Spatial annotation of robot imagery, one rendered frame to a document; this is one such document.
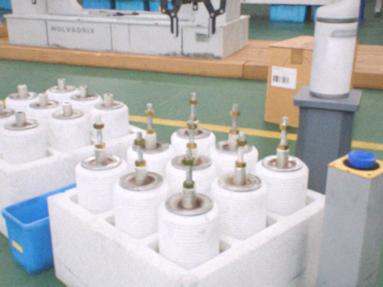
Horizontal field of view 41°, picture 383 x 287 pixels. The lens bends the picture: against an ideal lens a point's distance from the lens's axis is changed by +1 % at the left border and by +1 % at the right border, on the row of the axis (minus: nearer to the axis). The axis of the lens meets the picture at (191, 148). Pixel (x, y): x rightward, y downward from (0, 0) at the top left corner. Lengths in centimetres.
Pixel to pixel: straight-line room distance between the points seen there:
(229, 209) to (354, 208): 19
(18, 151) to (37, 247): 23
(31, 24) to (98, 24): 48
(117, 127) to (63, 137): 15
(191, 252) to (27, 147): 54
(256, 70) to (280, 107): 77
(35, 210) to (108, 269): 32
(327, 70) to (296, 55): 72
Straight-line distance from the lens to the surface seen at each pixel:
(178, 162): 93
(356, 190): 78
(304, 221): 91
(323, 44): 119
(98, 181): 91
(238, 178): 84
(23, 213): 115
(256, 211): 84
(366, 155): 79
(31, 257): 108
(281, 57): 194
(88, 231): 90
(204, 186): 91
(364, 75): 265
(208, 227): 75
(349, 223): 80
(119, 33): 307
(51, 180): 119
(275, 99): 198
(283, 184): 91
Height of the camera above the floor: 60
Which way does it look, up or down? 21 degrees down
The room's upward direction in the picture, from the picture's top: straight up
